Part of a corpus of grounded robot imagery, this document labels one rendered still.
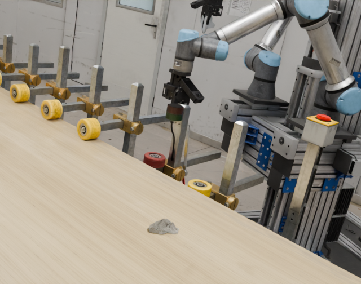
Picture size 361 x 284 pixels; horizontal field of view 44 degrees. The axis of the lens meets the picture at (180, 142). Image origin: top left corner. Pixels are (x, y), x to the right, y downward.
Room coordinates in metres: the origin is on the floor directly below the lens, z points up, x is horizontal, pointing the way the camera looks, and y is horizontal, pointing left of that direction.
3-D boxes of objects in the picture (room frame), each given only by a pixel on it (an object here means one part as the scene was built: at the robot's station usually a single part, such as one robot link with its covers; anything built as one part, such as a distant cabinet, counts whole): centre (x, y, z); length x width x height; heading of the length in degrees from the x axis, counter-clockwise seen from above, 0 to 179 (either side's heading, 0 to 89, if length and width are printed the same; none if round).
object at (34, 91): (2.11, 0.59, 0.95); 0.50 x 0.04 x 0.04; 142
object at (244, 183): (1.52, -0.21, 0.84); 0.43 x 0.03 x 0.04; 142
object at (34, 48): (2.20, 0.80, 0.88); 0.03 x 0.03 x 0.48; 52
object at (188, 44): (1.71, 0.04, 1.31); 0.09 x 0.08 x 0.11; 99
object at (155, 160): (1.55, 0.08, 0.85); 0.08 x 0.08 x 0.11
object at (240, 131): (1.42, -0.19, 0.89); 0.03 x 0.03 x 0.48; 52
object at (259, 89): (2.39, -0.38, 1.09); 0.15 x 0.15 x 0.10
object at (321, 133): (1.26, -0.39, 1.18); 0.07 x 0.07 x 0.08; 52
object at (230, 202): (1.44, -0.17, 0.84); 0.13 x 0.06 x 0.05; 52
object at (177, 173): (1.59, 0.03, 0.85); 0.13 x 0.06 x 0.05; 52
